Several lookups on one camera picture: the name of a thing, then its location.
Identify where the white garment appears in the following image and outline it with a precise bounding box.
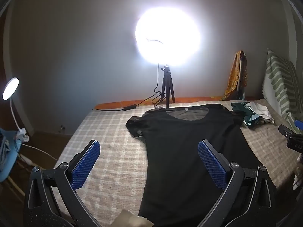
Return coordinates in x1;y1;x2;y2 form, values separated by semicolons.
247;102;275;125

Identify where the beige cloth scrap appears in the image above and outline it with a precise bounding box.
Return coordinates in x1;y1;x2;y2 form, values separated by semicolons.
111;209;155;227

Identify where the round ring light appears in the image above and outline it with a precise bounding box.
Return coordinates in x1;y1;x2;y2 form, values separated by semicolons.
134;8;202;66

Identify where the dark leaning board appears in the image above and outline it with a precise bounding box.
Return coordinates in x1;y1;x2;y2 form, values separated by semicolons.
237;54;248;100

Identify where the checked beige blanket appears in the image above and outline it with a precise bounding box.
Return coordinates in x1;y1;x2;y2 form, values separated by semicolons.
53;99;299;227

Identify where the black power cable with controller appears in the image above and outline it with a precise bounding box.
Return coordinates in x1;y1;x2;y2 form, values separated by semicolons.
92;63;166;111

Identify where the blue chair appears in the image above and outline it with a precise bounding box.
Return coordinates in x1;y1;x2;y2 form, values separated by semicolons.
0;127;23;183

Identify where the black t-shirt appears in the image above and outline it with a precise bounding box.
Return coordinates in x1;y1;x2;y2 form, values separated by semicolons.
125;104;273;227

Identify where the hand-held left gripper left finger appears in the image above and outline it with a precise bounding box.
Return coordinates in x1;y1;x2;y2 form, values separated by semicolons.
24;140;102;227

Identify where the orange patterned cushion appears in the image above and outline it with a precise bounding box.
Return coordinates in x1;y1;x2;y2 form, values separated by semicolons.
223;50;249;101

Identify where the teal patterned garment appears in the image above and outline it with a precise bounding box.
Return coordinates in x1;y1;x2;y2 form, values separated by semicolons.
230;102;259;128

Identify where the white clip desk lamp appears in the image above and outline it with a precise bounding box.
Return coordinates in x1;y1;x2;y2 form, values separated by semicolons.
2;77;31;143

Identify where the green striped pillow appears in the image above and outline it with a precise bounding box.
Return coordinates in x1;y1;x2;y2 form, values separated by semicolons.
261;49;303;133

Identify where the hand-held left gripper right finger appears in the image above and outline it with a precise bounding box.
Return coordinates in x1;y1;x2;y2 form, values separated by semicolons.
197;139;277;227

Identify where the white cable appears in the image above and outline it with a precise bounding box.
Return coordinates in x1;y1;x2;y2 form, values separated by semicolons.
19;141;62;162

